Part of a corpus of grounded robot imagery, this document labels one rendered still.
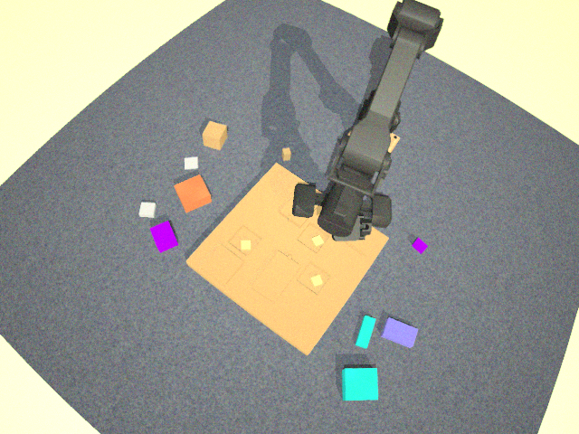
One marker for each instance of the turquoise cube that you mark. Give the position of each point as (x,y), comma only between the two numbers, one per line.
(359,384)

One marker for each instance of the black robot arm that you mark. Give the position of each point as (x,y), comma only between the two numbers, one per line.
(413,28)

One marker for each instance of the turquoise rectangular block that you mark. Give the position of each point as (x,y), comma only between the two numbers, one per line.
(365,331)

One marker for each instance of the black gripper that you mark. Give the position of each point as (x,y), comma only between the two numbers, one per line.
(305,198)

